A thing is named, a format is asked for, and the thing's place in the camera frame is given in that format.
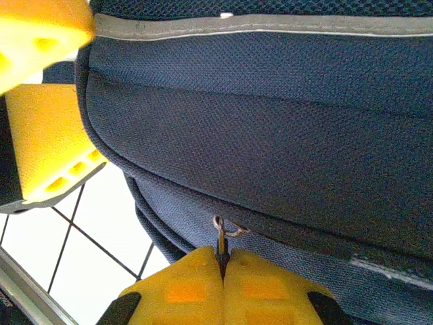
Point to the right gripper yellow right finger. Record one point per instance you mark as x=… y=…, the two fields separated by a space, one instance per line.
x=267 y=291

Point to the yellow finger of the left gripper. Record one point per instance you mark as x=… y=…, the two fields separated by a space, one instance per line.
x=37 y=34
x=50 y=142

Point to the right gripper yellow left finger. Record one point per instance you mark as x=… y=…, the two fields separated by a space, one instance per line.
x=182 y=291

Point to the navy blue backpack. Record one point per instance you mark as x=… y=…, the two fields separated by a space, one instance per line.
x=236 y=118

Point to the aluminium mounting rail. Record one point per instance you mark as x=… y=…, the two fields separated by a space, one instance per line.
x=30 y=291

